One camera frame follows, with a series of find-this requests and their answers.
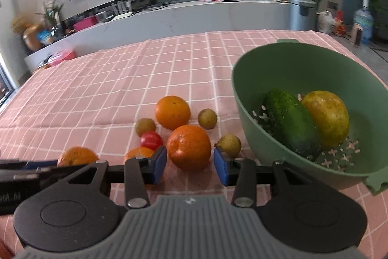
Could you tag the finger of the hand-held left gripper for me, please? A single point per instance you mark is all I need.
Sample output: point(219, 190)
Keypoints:
point(39, 164)

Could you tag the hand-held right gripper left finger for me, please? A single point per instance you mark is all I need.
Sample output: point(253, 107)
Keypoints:
point(158, 166)

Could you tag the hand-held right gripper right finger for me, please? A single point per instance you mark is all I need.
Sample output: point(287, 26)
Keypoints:
point(220, 168)

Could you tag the small brown round fruit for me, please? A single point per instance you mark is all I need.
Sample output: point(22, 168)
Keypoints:
point(229, 144)
point(145, 126)
point(207, 118)

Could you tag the red tomato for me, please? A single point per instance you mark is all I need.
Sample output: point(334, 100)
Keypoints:
point(151, 140)

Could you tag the large orange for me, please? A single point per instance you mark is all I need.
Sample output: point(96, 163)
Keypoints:
point(188, 147)
point(172, 111)

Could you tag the green strainer bowl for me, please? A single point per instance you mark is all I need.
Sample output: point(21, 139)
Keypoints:
point(272, 71)

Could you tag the small orange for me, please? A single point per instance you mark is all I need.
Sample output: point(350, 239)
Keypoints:
point(138, 153)
point(78, 156)

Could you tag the green cucumber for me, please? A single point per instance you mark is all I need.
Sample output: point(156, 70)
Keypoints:
point(289, 122)

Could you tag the pink checked tablecloth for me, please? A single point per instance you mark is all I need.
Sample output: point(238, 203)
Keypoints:
point(106, 80)

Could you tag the pink round container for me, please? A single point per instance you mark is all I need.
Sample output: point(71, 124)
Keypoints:
point(62, 58)

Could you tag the orange vase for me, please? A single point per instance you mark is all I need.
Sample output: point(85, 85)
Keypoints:
point(31, 38)

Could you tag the blue packet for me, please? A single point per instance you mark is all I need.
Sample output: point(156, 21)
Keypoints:
point(46, 37)

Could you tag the pink box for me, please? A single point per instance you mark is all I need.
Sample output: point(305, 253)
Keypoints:
point(85, 24)

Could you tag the grey stone media console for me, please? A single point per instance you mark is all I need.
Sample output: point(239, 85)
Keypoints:
point(182, 19)

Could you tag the small potted plant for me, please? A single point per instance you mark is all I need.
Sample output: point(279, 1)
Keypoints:
point(53, 11)

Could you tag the white router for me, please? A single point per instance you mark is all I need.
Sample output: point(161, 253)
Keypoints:
point(122, 11)

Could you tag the grey pedal trash can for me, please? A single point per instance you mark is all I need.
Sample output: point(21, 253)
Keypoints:
point(301, 14)

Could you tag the white plastic bag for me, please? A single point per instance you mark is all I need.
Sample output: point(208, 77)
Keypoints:
point(325, 23)

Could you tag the red bag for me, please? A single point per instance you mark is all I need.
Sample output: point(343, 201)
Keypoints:
point(340, 24)

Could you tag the pink plastic stool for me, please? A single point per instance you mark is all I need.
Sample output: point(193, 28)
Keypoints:
point(357, 34)

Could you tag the blue water jug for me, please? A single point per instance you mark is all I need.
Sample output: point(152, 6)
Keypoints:
point(363, 24)

